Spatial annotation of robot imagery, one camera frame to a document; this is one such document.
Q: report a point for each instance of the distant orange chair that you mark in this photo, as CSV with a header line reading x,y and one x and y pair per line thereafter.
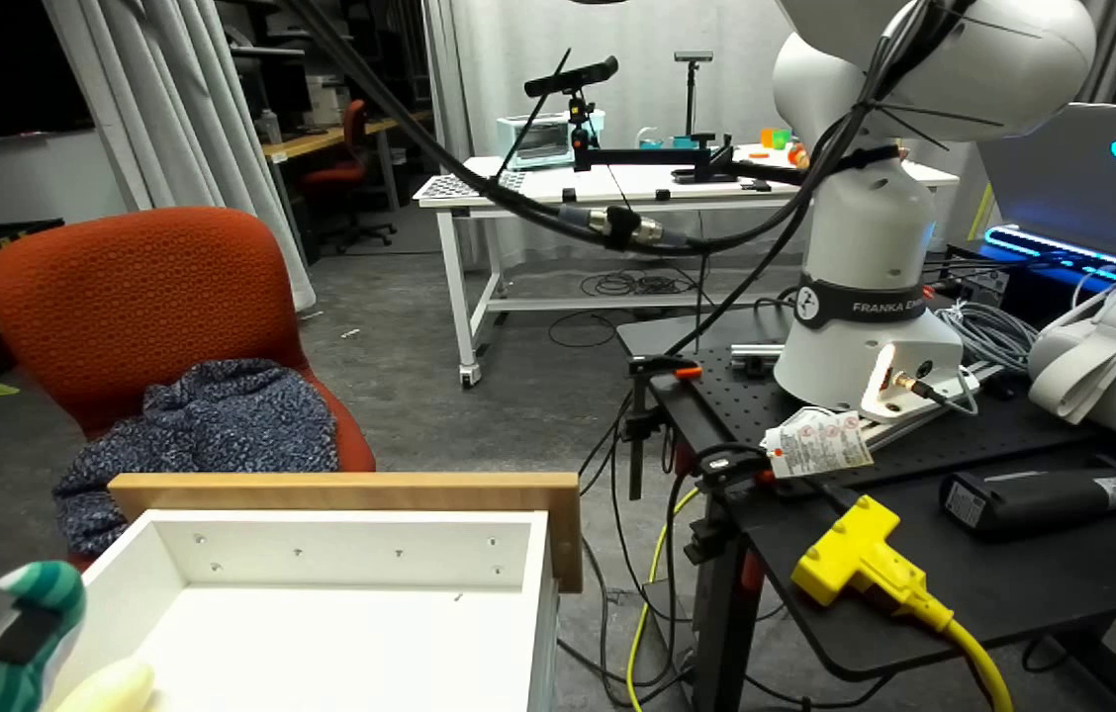
x,y
332,188

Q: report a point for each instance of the white lab table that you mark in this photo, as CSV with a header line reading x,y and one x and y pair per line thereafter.
x,y
559,188

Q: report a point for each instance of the black stereo camera on stand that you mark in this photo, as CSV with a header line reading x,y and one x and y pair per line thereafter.
x,y
572,85

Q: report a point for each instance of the blue knitted sweater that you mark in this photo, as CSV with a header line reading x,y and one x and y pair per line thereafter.
x,y
213,417

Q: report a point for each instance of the open laptop with blue screen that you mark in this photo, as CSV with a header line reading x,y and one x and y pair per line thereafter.
x,y
1059,179

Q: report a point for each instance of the pale yellow toy food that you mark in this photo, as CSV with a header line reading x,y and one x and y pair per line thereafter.
x,y
124,688

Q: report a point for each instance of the black power brick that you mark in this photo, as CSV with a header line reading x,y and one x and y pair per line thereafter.
x,y
1031,502

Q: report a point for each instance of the green toy watermelon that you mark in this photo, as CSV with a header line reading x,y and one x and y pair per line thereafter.
x,y
23,688

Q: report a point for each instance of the wooden front white drawer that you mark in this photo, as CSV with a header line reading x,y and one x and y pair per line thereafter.
x,y
332,591

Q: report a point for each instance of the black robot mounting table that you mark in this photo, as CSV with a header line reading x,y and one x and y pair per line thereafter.
x,y
1054,589

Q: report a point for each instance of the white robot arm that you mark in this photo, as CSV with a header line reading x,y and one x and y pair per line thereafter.
x,y
853,81

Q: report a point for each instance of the small teal white toy oven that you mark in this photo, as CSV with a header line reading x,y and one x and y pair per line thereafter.
x,y
535,146

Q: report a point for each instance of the yellow power plug with cable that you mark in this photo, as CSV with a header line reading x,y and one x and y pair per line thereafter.
x,y
856,556

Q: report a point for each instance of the white crumpled packet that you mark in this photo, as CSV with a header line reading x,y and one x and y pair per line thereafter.
x,y
815,440

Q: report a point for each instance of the orange office chair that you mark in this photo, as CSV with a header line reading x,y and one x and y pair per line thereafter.
x,y
101,312

